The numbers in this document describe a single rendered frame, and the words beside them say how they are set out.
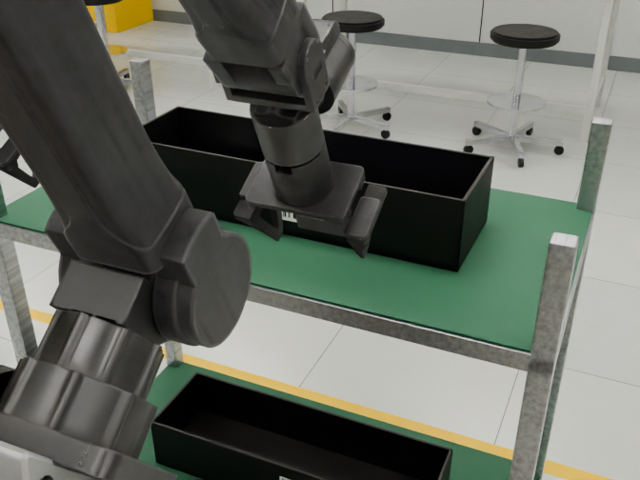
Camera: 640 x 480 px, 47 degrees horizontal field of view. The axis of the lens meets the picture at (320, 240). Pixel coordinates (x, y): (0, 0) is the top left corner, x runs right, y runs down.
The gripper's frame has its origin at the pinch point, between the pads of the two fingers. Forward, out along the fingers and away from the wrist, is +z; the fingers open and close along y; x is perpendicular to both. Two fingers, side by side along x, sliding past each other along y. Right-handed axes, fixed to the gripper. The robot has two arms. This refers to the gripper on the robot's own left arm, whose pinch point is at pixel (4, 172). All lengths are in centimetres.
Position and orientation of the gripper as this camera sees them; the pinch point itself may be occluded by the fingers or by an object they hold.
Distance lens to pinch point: 101.3
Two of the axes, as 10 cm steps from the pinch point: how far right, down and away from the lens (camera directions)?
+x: -3.6, 7.9, -5.0
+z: 1.7, 5.8, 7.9
